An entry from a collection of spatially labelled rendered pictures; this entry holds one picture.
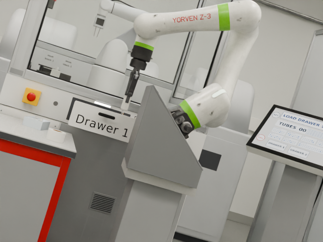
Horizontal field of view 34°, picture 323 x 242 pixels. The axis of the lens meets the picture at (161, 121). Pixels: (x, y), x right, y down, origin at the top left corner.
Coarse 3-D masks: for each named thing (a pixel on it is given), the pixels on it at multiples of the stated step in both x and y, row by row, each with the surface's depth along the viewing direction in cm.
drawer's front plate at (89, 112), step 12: (84, 108) 227; (96, 108) 228; (72, 120) 227; (84, 120) 228; (96, 120) 229; (108, 120) 230; (120, 120) 231; (132, 120) 232; (96, 132) 229; (108, 132) 230; (120, 132) 231
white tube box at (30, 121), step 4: (28, 116) 231; (32, 116) 237; (24, 120) 226; (28, 120) 226; (32, 120) 226; (36, 120) 226; (44, 120) 238; (24, 124) 226; (28, 124) 226; (32, 124) 226; (36, 124) 226; (40, 124) 226; (44, 124) 230; (48, 124) 236; (36, 128) 226; (40, 128) 226; (44, 128) 232; (48, 128) 238
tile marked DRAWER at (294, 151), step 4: (292, 148) 246; (296, 148) 246; (288, 152) 245; (292, 152) 244; (296, 152) 244; (300, 152) 244; (304, 152) 243; (308, 152) 243; (300, 156) 242; (304, 156) 241
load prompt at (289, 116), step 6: (282, 114) 263; (288, 114) 262; (294, 114) 262; (288, 120) 260; (294, 120) 259; (300, 120) 258; (306, 120) 257; (312, 120) 257; (312, 126) 254; (318, 126) 253
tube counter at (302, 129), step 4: (300, 128) 254; (304, 128) 254; (308, 128) 253; (300, 132) 252; (304, 132) 252; (308, 132) 252; (312, 132) 251; (316, 132) 251; (320, 132) 250; (316, 136) 249; (320, 136) 248
